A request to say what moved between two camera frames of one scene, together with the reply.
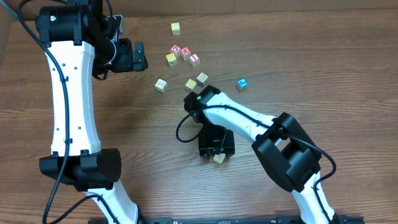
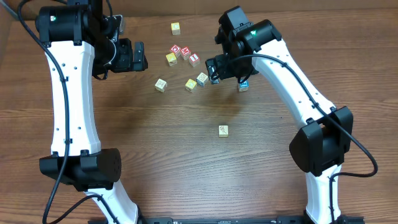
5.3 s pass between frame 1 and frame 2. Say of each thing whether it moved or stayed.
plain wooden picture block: stayed
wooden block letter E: stayed
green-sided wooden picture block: moved
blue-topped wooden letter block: stayed
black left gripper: stayed
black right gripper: moved
